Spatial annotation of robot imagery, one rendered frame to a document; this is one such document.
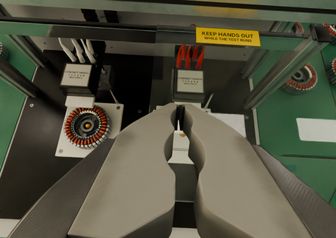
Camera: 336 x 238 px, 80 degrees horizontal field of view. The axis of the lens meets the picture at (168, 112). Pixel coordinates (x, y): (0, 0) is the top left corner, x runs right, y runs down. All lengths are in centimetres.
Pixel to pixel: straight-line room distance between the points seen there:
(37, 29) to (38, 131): 30
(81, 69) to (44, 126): 22
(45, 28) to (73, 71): 11
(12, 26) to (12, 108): 34
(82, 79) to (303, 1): 40
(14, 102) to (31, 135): 13
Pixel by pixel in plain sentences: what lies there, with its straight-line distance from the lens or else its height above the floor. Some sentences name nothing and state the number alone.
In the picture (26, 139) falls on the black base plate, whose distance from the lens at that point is 65.
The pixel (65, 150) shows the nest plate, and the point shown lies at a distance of 58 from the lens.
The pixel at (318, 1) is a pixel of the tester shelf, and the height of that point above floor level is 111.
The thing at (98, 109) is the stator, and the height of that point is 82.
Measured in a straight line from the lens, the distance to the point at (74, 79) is 47.
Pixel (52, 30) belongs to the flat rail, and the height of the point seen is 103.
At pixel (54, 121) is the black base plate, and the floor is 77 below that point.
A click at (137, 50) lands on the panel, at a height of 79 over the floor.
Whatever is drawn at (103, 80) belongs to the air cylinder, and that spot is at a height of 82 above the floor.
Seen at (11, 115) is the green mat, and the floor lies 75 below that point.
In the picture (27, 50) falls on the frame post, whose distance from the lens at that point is 67.
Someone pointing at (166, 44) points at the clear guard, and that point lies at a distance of 30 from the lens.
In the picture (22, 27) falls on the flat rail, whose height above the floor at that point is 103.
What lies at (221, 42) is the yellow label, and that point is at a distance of 32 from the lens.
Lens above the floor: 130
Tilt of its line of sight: 68 degrees down
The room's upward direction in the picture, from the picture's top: 5 degrees clockwise
